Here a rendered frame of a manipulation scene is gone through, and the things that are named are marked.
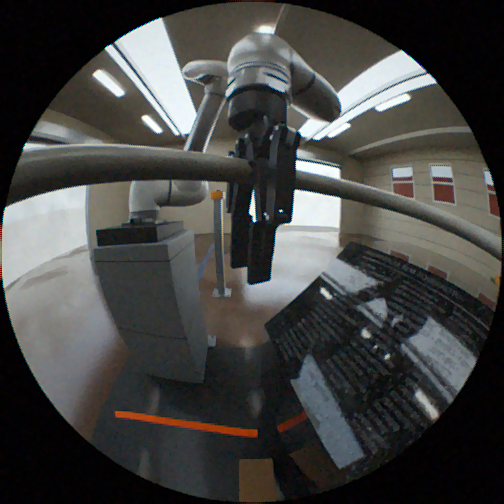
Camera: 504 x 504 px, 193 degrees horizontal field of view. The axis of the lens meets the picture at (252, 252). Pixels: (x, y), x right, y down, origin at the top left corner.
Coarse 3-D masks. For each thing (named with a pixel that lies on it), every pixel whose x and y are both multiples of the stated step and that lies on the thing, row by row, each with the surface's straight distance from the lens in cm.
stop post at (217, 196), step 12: (216, 192) 163; (216, 204) 164; (216, 216) 164; (216, 228) 165; (216, 240) 167; (216, 252) 170; (216, 264) 173; (216, 276) 178; (216, 288) 197; (228, 288) 198
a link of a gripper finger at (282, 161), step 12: (276, 132) 16; (300, 132) 17; (276, 144) 16; (276, 156) 15; (288, 156) 16; (276, 168) 15; (288, 168) 16; (276, 180) 15; (288, 180) 16; (276, 192) 15; (288, 192) 16; (276, 204) 15; (288, 204) 16; (276, 216) 15
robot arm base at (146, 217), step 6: (132, 216) 77; (138, 216) 74; (144, 216) 74; (150, 216) 74; (156, 216) 76; (126, 222) 77; (132, 222) 74; (138, 222) 72; (144, 222) 72; (150, 222) 71; (156, 222) 72; (162, 222) 81
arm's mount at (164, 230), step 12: (108, 228) 75; (120, 228) 67; (132, 228) 63; (144, 228) 60; (156, 228) 58; (168, 228) 68; (180, 228) 83; (108, 240) 72; (120, 240) 68; (132, 240) 64; (144, 240) 61; (156, 240) 59
